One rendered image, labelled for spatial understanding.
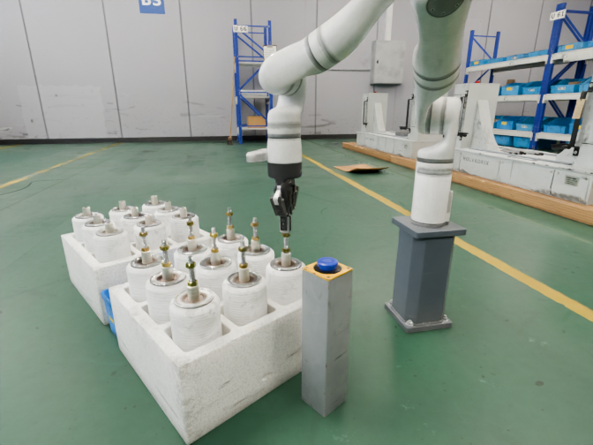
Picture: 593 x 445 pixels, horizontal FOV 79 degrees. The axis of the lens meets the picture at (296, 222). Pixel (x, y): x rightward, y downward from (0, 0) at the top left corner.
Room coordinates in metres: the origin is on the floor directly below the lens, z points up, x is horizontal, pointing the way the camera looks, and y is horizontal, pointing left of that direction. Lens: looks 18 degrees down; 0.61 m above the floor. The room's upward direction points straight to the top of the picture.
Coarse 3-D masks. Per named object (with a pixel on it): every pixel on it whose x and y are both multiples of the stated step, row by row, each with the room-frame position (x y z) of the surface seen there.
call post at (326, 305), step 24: (312, 288) 0.60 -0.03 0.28; (336, 288) 0.59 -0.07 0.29; (312, 312) 0.60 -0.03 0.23; (336, 312) 0.59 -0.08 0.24; (312, 336) 0.60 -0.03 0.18; (336, 336) 0.59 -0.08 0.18; (312, 360) 0.60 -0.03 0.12; (336, 360) 0.59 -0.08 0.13; (312, 384) 0.60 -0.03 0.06; (336, 384) 0.60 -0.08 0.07
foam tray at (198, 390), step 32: (128, 288) 0.80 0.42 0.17; (128, 320) 0.70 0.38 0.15; (224, 320) 0.65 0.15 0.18; (256, 320) 0.65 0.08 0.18; (288, 320) 0.68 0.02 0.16; (128, 352) 0.73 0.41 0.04; (160, 352) 0.57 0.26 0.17; (192, 352) 0.55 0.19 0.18; (224, 352) 0.57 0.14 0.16; (256, 352) 0.62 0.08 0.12; (288, 352) 0.68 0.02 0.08; (160, 384) 0.59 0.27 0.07; (192, 384) 0.52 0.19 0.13; (224, 384) 0.57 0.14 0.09; (256, 384) 0.62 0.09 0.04; (192, 416) 0.52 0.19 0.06; (224, 416) 0.56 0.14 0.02
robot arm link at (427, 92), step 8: (456, 72) 0.75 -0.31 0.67; (416, 80) 0.79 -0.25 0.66; (424, 80) 0.76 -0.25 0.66; (440, 80) 0.75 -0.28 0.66; (448, 80) 0.75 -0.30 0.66; (456, 80) 0.78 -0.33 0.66; (416, 88) 0.83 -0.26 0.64; (424, 88) 0.78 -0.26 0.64; (432, 88) 0.77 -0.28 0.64; (440, 88) 0.77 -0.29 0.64; (448, 88) 0.78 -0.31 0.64; (416, 96) 0.86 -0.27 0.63; (424, 96) 0.81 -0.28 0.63; (432, 96) 0.80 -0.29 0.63; (440, 96) 0.81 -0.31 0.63; (416, 104) 0.89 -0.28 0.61; (424, 104) 0.84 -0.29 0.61; (416, 112) 0.91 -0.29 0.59; (424, 112) 0.88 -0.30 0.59; (416, 120) 0.93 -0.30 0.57; (424, 120) 0.91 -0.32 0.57; (424, 128) 0.93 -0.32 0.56
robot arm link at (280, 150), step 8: (272, 144) 0.75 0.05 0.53; (280, 144) 0.74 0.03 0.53; (288, 144) 0.74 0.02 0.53; (296, 144) 0.75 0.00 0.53; (256, 152) 0.77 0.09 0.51; (264, 152) 0.77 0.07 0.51; (272, 152) 0.75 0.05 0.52; (280, 152) 0.74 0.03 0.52; (288, 152) 0.74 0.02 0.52; (296, 152) 0.75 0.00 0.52; (248, 160) 0.75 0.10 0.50; (256, 160) 0.75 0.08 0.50; (264, 160) 0.77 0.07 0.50; (272, 160) 0.75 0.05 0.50; (280, 160) 0.74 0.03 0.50; (288, 160) 0.74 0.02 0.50; (296, 160) 0.75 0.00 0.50
